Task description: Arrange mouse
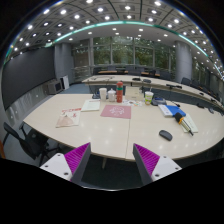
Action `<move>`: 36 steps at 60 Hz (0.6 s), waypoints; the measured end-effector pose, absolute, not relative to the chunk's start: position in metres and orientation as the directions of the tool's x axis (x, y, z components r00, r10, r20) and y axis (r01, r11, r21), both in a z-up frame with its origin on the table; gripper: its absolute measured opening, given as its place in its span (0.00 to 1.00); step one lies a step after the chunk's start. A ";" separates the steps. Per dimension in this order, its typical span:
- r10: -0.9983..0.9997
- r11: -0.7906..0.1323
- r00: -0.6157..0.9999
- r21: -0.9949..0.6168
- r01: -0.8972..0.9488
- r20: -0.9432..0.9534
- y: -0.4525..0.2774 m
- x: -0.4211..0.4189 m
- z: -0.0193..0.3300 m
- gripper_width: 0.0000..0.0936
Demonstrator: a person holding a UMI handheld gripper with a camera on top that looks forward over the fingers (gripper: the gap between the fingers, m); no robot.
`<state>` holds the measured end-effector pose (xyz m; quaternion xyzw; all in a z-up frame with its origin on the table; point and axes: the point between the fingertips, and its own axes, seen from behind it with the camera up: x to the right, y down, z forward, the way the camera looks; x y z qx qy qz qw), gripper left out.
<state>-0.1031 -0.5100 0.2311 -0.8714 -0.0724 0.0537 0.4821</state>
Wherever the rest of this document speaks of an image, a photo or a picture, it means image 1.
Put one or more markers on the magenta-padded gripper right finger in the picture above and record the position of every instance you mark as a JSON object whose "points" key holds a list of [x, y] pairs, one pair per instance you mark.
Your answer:
{"points": [[146, 158]]}

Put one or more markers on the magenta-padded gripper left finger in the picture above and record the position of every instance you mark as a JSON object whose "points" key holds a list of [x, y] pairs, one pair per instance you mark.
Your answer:
{"points": [[77, 156]]}

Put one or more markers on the black computer mouse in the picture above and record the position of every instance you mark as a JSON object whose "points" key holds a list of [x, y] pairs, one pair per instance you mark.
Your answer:
{"points": [[165, 135]]}

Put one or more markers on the pink printed mouse pad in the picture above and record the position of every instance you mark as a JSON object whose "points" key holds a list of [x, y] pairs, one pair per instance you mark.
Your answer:
{"points": [[116, 111]]}

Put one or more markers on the red and white leaflet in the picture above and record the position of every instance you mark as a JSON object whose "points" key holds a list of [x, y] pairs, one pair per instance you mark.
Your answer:
{"points": [[69, 117]]}

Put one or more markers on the white booklet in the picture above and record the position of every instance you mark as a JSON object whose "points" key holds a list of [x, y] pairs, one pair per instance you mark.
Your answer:
{"points": [[90, 105]]}

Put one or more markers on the black office chair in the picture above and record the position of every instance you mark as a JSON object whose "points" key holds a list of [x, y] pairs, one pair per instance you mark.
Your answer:
{"points": [[26, 140]]}

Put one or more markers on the blue and white book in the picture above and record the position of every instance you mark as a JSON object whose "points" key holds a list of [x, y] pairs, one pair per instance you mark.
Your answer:
{"points": [[170, 110]]}

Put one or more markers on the white printed paper sheet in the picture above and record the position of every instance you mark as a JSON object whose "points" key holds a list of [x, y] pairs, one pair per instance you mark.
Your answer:
{"points": [[192, 125]]}

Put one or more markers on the colourful sticker sheet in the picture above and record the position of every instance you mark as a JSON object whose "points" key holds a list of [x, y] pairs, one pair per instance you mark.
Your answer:
{"points": [[133, 102]]}

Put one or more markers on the dark conference microphone console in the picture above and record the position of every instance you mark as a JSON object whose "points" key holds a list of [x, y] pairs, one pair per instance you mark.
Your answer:
{"points": [[158, 101]]}

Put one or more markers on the green-printed paper cup with straw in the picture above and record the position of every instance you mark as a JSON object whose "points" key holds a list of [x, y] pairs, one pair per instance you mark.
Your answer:
{"points": [[148, 97]]}

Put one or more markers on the black gooseneck microphone base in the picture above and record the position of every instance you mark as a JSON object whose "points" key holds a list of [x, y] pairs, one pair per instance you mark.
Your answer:
{"points": [[95, 96]]}

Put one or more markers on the white paper cup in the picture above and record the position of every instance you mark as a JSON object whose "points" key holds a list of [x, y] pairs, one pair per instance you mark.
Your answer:
{"points": [[103, 94]]}

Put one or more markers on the red bottle with green band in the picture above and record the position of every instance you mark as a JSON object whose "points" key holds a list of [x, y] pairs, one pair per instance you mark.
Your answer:
{"points": [[119, 91]]}

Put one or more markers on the grey box appliance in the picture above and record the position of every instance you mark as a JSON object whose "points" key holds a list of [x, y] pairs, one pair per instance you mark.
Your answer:
{"points": [[53, 86]]}

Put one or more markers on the white standing panel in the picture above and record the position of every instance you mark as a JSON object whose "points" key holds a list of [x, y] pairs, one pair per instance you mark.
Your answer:
{"points": [[65, 82]]}

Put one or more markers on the long curved wooden desk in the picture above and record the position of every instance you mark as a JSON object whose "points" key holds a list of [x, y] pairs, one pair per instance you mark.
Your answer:
{"points": [[126, 79]]}

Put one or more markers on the dark office chairs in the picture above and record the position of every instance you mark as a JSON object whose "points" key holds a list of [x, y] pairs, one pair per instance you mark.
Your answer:
{"points": [[185, 81]]}

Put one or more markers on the ceiling lights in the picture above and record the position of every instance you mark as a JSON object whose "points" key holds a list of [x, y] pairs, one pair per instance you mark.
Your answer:
{"points": [[100, 9]]}

